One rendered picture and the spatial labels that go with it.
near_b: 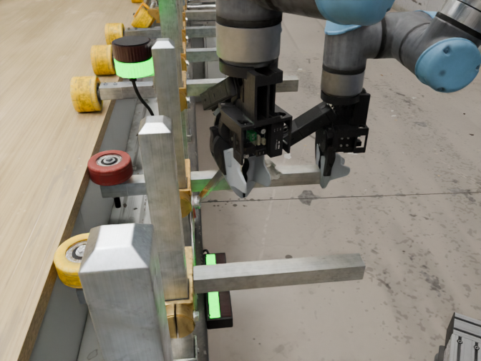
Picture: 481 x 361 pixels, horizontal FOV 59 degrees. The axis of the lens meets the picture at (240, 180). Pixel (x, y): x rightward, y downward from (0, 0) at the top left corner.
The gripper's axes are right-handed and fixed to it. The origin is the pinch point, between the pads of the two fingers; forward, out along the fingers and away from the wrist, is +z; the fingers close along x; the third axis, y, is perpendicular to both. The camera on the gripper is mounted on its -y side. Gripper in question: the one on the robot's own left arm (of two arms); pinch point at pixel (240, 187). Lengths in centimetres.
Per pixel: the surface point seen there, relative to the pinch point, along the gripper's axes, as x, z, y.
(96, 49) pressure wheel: -7, -2, -74
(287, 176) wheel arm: 16.8, 10.4, -13.0
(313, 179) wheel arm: 22.0, 11.5, -11.1
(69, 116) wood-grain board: -19, 6, -51
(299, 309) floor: 45, 96, -41
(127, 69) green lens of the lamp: -10.7, -14.5, -17.1
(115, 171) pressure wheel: -14.7, 5.6, -22.1
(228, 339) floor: 15, 96, -41
